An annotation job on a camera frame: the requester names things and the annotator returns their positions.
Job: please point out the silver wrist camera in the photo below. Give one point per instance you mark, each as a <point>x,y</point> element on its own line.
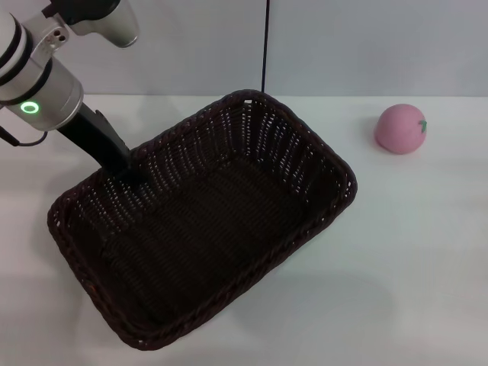
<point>114,26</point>

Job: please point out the dark brown woven basket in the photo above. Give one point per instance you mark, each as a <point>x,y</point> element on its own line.
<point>213,228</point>

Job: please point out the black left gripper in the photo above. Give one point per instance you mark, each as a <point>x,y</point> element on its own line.
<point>91,141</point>

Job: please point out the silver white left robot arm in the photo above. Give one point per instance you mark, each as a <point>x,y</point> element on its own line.
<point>53,85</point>

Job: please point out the pink peach toy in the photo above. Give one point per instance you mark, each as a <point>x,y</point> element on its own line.
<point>398,130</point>

